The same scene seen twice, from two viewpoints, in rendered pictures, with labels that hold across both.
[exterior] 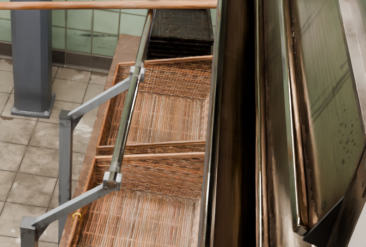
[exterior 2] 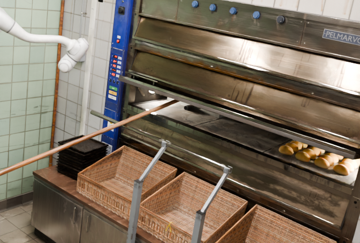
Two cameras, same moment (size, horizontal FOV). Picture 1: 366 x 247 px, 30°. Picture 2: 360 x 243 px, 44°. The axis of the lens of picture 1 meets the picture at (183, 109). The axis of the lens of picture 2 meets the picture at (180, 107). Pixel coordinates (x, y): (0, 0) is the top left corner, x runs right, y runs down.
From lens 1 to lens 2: 2.33 m
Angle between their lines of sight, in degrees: 52
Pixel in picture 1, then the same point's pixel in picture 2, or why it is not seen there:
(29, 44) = not seen: outside the picture
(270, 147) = (288, 117)
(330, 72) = (332, 71)
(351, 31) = (343, 56)
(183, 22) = (83, 144)
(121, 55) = (51, 178)
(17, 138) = not seen: outside the picture
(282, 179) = (310, 117)
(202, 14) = not seen: hidden behind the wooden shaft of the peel
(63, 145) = (138, 199)
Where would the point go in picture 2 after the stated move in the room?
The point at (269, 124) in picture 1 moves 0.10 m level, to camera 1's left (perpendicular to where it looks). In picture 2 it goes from (277, 113) to (269, 116)
